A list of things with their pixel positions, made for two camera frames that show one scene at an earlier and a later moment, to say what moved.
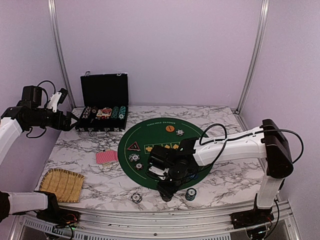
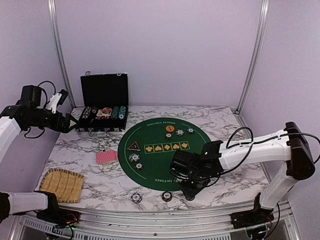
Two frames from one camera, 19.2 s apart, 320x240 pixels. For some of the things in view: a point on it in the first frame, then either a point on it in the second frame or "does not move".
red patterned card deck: x=106 y=156 does not move
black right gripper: x=167 y=191 -> x=190 y=192
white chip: x=180 y=132 does not move
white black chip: x=134 y=157 does not move
